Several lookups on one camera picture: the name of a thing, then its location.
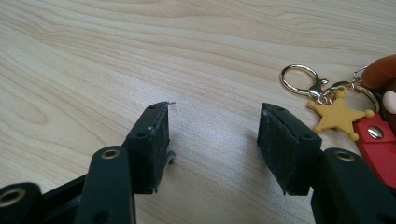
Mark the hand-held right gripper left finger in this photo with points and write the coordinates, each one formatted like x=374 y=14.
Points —
x=149 y=149

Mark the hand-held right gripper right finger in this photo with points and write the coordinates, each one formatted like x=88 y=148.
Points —
x=286 y=149

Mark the yellow star charm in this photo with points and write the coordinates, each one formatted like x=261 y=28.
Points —
x=337 y=114

